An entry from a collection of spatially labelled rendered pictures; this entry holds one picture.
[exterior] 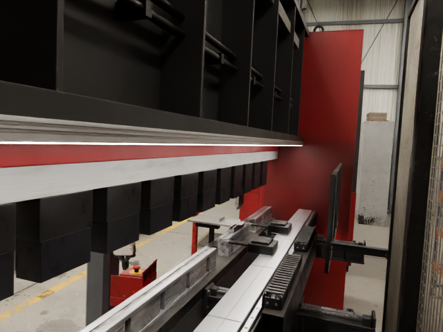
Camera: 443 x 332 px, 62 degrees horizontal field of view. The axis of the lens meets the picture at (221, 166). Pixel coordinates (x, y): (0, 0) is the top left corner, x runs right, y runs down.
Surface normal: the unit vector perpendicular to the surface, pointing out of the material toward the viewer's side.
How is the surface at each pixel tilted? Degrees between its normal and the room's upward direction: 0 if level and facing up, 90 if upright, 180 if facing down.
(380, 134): 90
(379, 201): 90
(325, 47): 90
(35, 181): 90
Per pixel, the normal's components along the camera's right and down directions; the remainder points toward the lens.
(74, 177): 0.94, 0.07
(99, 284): -0.28, 0.06
